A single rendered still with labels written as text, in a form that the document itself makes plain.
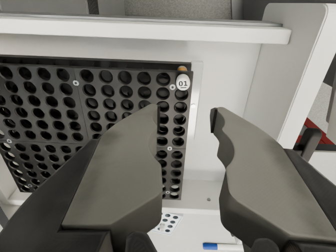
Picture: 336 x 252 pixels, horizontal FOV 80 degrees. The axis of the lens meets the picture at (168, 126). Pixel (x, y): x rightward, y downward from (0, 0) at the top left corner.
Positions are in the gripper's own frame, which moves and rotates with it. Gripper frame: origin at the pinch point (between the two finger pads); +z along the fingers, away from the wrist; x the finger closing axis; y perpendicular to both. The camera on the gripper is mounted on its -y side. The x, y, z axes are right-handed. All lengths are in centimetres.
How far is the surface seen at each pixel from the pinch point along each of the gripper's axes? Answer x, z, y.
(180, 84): -0.2, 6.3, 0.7
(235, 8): 26, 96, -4
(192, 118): 2.0, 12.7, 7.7
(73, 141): -11.9, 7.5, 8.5
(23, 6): -23.0, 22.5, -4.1
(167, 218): -0.6, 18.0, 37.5
